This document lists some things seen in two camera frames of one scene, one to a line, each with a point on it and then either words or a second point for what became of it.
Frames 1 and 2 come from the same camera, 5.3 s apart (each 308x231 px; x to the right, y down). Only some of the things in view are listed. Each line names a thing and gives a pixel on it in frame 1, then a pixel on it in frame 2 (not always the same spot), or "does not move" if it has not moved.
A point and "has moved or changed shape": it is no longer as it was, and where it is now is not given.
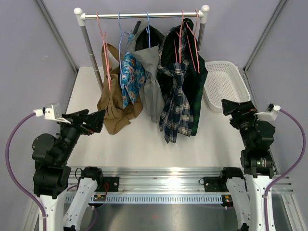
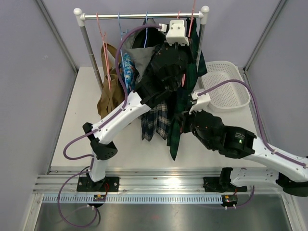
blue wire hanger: [147, 31] has moved or changed shape
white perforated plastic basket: [224, 81] does not move
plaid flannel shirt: [177, 112] has moved or changed shape
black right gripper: [247, 109] to [186, 117]
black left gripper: [94, 120] to [184, 47]
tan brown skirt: [112, 114] does not move
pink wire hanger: [106, 50] does not move
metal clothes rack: [82, 16] does not move
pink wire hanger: [179, 36] has moved or changed shape
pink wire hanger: [194, 34] to [194, 1]
